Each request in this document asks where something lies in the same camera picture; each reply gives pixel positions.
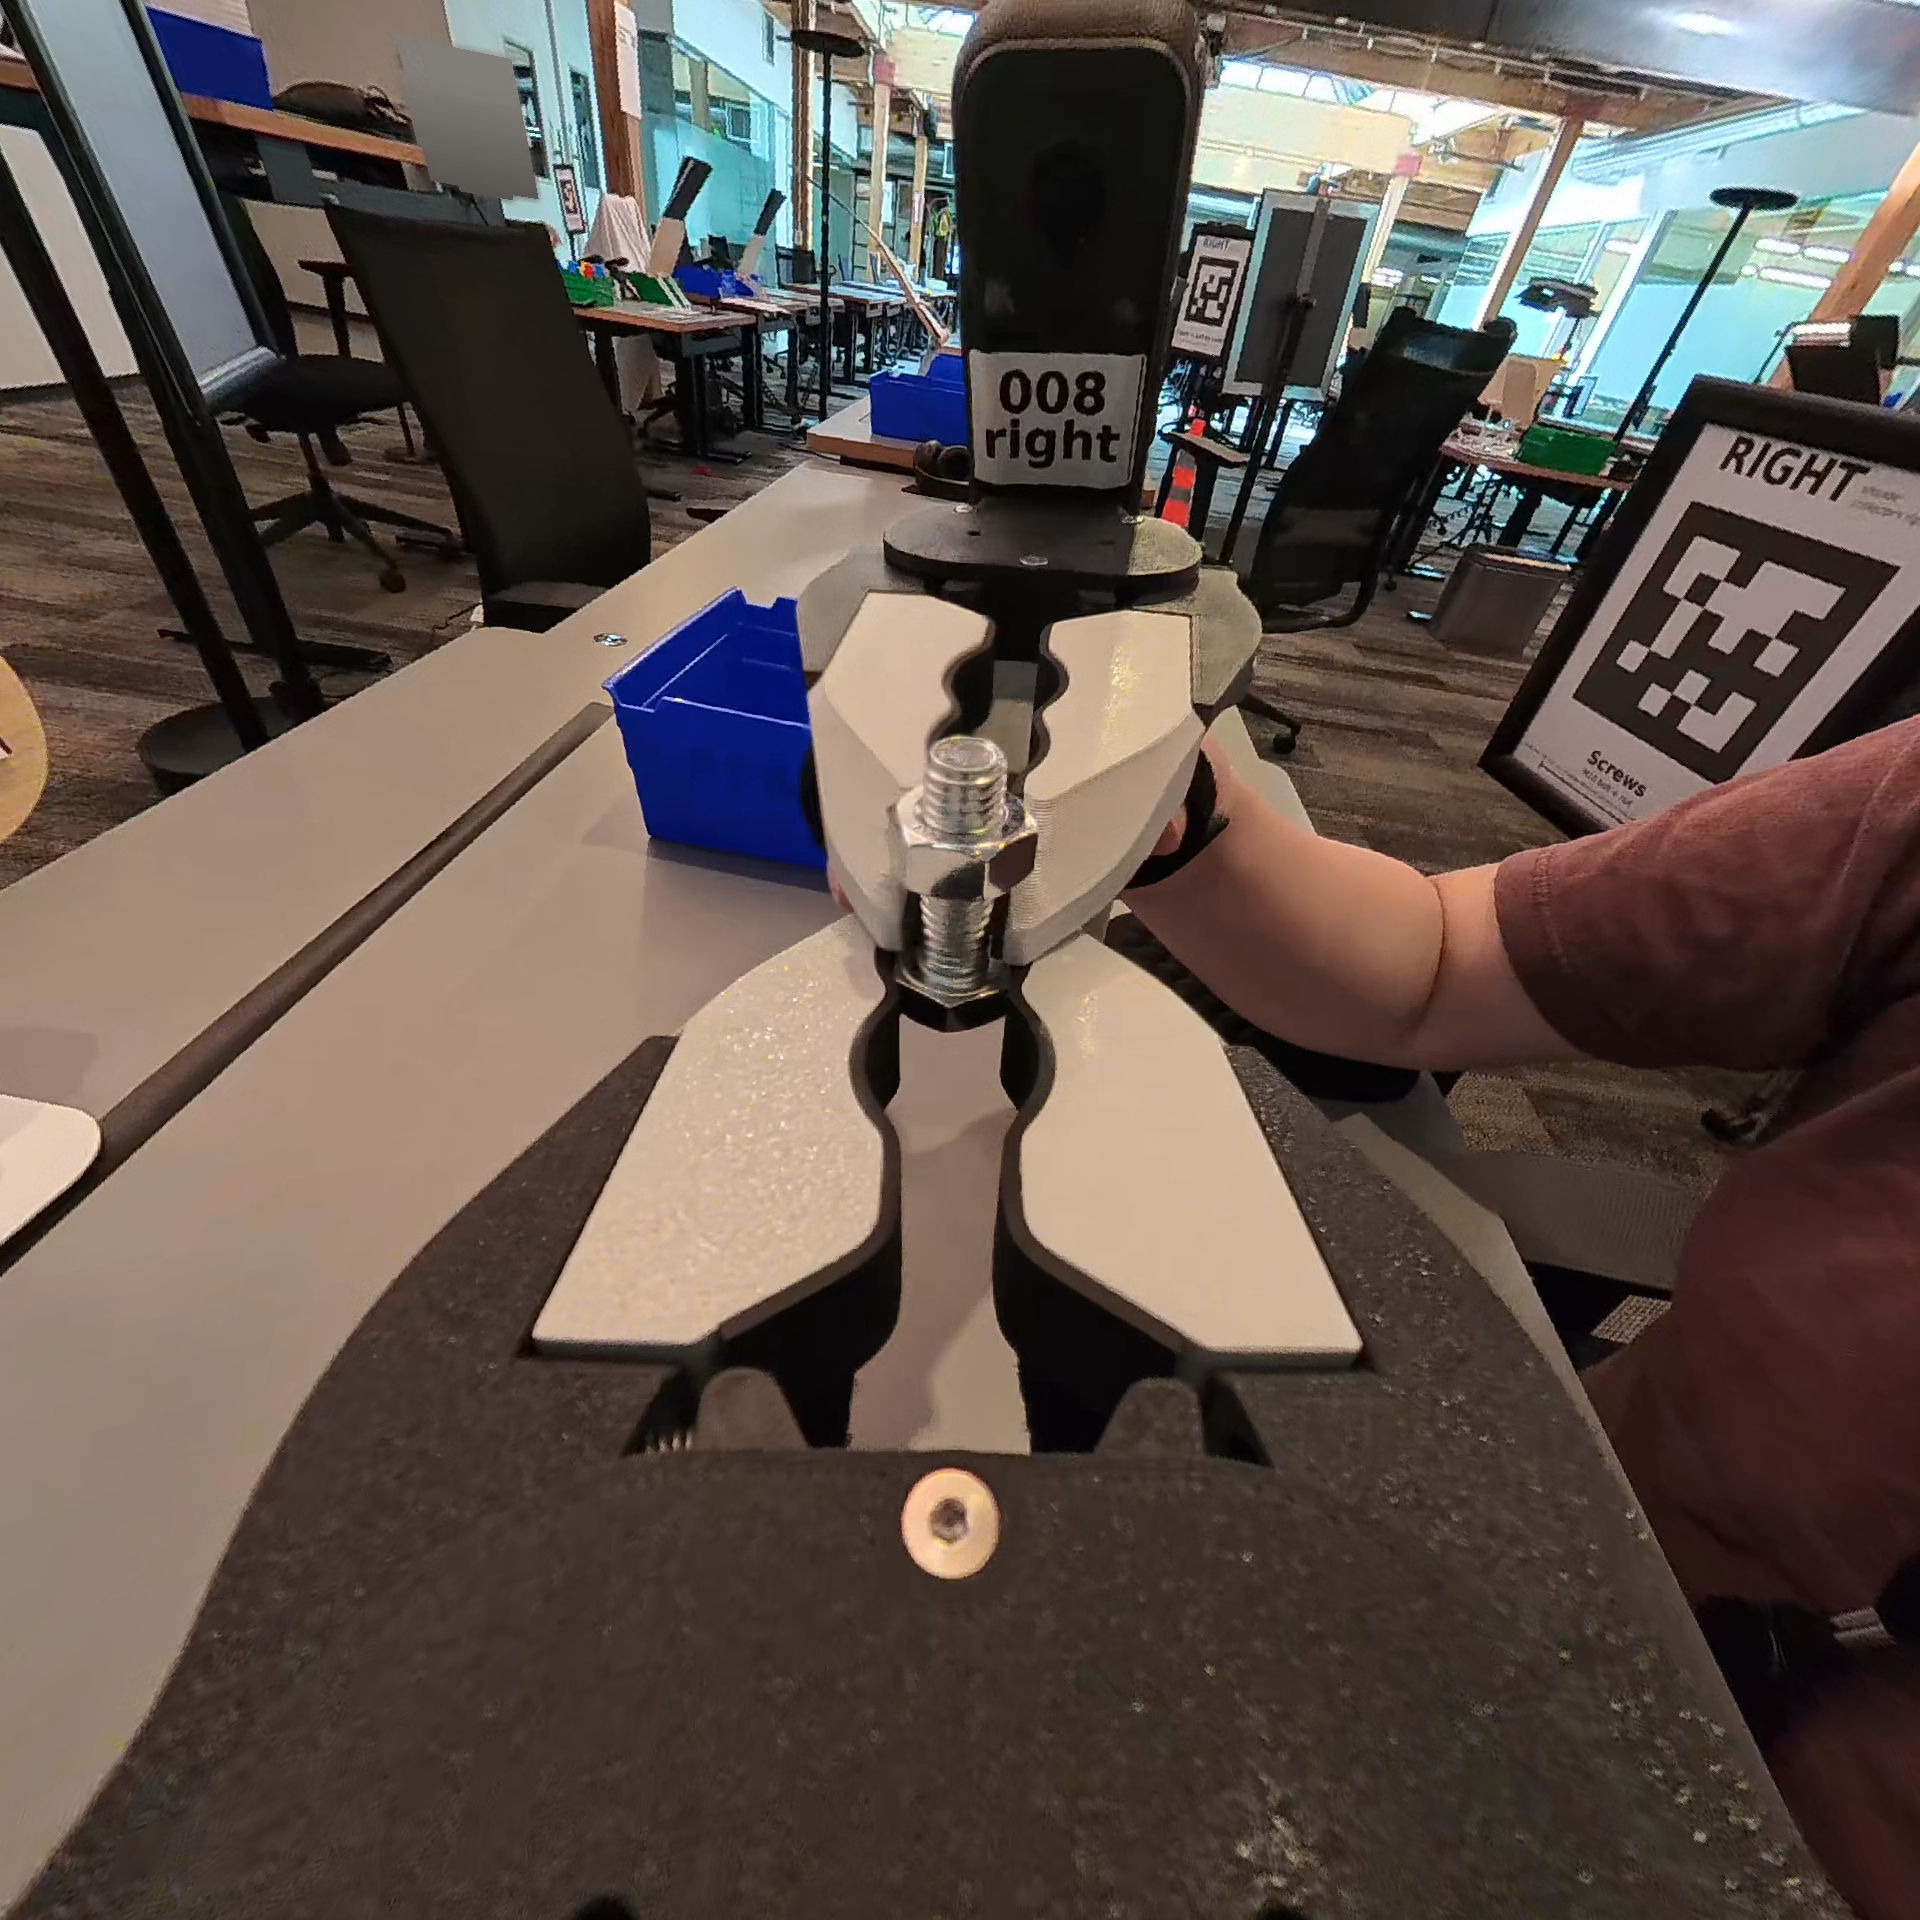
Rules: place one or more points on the low black office chair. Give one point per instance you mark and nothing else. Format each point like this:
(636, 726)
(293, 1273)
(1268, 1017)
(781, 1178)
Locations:
(299, 390)

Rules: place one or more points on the black armrest pad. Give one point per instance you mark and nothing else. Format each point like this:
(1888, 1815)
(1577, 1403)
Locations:
(1336, 1072)

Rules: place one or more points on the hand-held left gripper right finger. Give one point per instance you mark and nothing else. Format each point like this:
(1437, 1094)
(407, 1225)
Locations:
(1184, 1185)

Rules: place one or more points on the black framed tag sign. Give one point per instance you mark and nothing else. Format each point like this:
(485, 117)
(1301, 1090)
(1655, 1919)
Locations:
(1212, 283)
(1723, 629)

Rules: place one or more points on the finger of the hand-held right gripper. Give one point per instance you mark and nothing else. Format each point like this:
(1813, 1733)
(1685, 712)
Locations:
(863, 751)
(1124, 751)

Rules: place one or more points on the black headphones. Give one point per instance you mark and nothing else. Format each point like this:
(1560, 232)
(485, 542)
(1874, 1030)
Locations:
(938, 464)

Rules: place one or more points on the green plastic bin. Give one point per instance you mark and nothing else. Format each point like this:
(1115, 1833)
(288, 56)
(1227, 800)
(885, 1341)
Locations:
(1568, 450)

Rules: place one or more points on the black mesh office chair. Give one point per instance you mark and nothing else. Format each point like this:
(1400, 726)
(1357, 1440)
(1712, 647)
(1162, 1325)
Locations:
(1395, 450)

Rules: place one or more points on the blue plastic bin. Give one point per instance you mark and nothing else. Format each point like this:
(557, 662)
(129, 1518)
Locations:
(704, 751)

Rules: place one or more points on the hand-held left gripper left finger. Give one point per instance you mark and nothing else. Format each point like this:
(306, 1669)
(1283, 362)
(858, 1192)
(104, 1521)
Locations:
(721, 1185)

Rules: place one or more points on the steel hex nut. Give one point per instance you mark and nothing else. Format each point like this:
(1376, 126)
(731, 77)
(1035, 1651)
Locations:
(938, 863)

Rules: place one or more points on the white document stand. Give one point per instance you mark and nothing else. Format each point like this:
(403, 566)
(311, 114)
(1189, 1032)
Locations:
(36, 1161)

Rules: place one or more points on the background wooden desk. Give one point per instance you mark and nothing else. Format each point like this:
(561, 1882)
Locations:
(1529, 469)
(644, 315)
(299, 129)

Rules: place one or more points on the person's right forearm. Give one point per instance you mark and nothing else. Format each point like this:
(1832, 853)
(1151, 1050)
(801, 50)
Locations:
(1395, 975)

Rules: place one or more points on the background blue bin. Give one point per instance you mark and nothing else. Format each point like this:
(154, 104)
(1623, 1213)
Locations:
(914, 411)
(210, 59)

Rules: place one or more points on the grey waste bin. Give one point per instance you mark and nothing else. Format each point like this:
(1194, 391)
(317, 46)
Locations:
(1500, 599)

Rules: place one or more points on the black framed whiteboard easel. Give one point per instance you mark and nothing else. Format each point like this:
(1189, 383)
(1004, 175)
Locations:
(135, 195)

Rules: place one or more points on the steel hex bolt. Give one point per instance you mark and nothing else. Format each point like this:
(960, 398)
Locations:
(960, 779)

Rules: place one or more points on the black floor lamp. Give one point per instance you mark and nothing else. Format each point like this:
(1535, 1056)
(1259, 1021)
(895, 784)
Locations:
(1756, 198)

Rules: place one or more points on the tall black office chair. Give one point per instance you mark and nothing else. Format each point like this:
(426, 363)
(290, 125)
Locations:
(495, 405)

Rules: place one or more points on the person's right hand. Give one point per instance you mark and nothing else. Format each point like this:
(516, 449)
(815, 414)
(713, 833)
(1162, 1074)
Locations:
(1237, 856)

